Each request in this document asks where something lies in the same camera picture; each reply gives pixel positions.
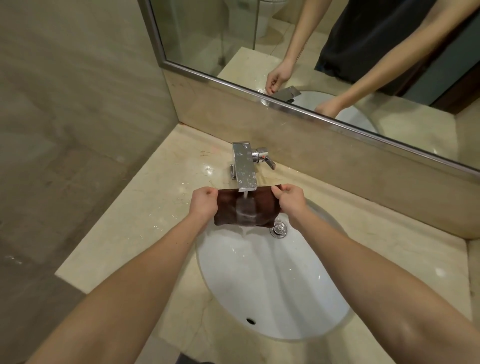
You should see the person's right hand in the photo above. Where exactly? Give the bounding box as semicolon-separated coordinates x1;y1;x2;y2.
271;184;309;230

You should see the person's left hand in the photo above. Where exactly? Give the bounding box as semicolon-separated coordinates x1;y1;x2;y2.
188;186;220;226

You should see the brown wet cloth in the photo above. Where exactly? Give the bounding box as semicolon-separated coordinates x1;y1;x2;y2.
214;184;284;228

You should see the person's right forearm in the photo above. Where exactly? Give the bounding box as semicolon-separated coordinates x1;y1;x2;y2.
290;208;480;364

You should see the person's left forearm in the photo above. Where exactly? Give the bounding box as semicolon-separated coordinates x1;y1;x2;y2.
26;214;209;364

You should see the chrome square faucet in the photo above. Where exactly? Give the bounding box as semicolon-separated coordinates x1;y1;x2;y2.
229;142;276;193

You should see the white oval sink basin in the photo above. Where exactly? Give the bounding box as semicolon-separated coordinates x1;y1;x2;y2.
195;197;355;341

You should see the silver framed wall mirror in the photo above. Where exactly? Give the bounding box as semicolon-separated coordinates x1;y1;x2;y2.
137;0;480;176

